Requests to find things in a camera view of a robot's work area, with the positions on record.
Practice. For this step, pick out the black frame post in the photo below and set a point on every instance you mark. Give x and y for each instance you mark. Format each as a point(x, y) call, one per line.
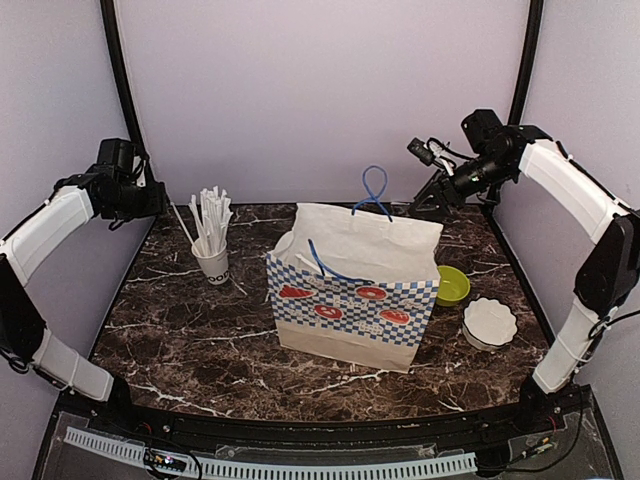
point(119, 71)
point(520, 75)

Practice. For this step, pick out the white scalloped ceramic bowl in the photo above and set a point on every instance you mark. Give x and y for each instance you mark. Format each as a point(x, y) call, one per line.
point(488, 325)

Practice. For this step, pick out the white wrapped straw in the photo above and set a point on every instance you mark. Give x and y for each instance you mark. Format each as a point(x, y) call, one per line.
point(182, 223)

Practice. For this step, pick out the black left frame post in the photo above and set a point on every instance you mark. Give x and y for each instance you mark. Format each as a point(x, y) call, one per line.
point(119, 71)

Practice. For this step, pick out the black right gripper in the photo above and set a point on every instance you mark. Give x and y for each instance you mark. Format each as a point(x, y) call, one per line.
point(440, 193)

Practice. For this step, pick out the lime green bowl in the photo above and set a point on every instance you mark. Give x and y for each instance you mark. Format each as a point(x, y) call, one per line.
point(454, 286)

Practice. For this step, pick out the checkered blue paper bag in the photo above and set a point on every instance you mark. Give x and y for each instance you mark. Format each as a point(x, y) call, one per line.
point(354, 286)

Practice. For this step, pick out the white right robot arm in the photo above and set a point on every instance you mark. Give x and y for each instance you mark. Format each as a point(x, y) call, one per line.
point(610, 243)

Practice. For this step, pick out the black right frame post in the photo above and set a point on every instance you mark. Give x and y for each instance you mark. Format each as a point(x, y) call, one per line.
point(520, 75)

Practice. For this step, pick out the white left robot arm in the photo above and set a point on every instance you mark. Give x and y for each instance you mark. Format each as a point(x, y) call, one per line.
point(111, 193)

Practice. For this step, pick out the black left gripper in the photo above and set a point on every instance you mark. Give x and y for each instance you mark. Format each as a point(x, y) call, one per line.
point(158, 203)

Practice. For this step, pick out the grey slotted cable duct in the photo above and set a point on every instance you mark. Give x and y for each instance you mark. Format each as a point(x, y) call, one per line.
point(252, 463)

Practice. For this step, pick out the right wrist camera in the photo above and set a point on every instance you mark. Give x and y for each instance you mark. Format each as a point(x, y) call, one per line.
point(477, 128)

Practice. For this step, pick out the black front table rail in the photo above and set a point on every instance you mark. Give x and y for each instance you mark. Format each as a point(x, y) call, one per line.
point(487, 427)

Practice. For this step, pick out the white cup holding straws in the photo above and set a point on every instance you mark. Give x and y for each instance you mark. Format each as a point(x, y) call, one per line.
point(214, 267)

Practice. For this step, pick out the bundle of white straws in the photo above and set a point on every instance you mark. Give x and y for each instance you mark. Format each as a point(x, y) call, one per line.
point(211, 210)

